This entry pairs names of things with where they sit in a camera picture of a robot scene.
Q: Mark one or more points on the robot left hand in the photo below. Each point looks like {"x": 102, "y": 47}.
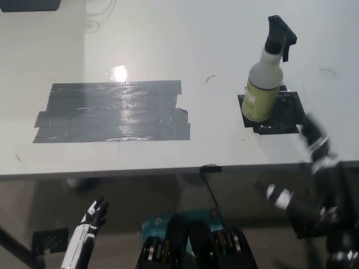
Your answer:
{"x": 84, "y": 235}

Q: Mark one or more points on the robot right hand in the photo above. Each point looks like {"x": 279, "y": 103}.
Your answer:
{"x": 322, "y": 193}

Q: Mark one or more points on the spray bottle with green label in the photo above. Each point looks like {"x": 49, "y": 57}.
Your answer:
{"x": 262, "y": 92}

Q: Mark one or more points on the robot torso black and teal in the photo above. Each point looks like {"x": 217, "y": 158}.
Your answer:
{"x": 196, "y": 241}

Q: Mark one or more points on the black tape patch on floor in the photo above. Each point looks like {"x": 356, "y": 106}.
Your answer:
{"x": 50, "y": 239}

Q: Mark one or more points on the black metal table leg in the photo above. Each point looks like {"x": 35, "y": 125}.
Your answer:
{"x": 19, "y": 246}

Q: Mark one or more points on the black tape square marker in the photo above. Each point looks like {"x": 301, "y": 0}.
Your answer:
{"x": 286, "y": 115}

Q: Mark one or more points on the small black tape strip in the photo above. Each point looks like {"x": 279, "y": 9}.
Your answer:
{"x": 211, "y": 169}

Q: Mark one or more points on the black box object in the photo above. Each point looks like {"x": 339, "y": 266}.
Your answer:
{"x": 28, "y": 5}

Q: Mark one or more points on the large grey duct tape patch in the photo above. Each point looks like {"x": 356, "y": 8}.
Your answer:
{"x": 112, "y": 115}

